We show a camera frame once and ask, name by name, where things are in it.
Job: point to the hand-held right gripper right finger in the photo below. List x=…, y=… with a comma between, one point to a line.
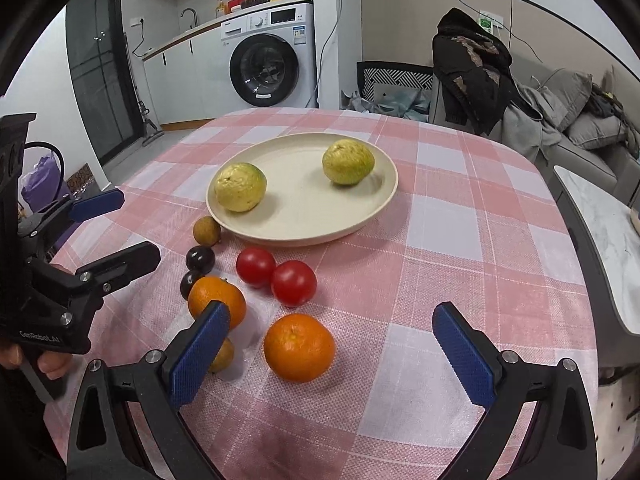
x=465, y=355

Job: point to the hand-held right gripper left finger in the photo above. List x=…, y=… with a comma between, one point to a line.
x=200, y=355

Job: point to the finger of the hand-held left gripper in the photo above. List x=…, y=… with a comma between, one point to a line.
x=125, y=260
x=97, y=205

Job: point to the brown longan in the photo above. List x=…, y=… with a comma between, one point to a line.
x=206, y=231
x=225, y=356

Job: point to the orange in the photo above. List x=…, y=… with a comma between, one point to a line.
x=215, y=295
x=299, y=347

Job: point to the dark plum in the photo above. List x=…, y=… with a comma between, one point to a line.
x=190, y=284

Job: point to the dark purple grape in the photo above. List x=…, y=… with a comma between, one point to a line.
x=200, y=258

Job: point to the red tomato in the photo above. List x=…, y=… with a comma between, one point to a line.
x=293, y=282
x=256, y=266

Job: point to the cream round plate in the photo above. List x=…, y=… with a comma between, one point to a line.
x=300, y=205

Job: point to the person's left forearm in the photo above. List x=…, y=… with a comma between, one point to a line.
x=25, y=435

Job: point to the person's left hand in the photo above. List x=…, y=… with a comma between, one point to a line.
x=52, y=365

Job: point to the brown patterned box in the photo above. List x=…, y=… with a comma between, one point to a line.
x=85, y=177

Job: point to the purple bag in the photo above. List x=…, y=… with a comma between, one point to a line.
x=42, y=180

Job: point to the pink checked tablecloth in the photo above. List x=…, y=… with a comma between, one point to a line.
x=450, y=260

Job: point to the stick vacuum cleaner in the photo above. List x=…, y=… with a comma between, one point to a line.
x=145, y=120

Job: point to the dark glass door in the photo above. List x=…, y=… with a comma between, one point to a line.
x=95, y=70

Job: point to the yellow-green guava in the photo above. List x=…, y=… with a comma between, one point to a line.
x=348, y=162
x=240, y=187

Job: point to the white kitchen cabinet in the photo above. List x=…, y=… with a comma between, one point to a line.
x=190, y=80

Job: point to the marble coffee table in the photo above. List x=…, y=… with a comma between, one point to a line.
x=605, y=230

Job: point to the chrome faucet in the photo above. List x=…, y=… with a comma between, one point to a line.
x=190, y=12

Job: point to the grey sofa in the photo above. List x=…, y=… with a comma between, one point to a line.
x=575, y=165

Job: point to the yellow bottle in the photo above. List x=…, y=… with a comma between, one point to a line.
x=220, y=8

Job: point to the red box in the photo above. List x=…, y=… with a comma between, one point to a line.
x=240, y=5

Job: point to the white washing machine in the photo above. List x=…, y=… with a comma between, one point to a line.
x=270, y=25

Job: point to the grey cushion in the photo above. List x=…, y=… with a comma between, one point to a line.
x=595, y=130
x=565, y=97

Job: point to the pale crumpled papers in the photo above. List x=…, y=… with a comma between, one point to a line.
x=395, y=102

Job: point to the black patterned jacket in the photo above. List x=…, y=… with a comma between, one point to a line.
x=470, y=70

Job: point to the black white patterned bag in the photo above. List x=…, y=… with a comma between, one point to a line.
x=395, y=77

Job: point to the dark clothes pile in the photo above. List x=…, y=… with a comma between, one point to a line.
x=612, y=105

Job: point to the wall outlet with green sticker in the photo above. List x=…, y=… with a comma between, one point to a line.
x=487, y=20

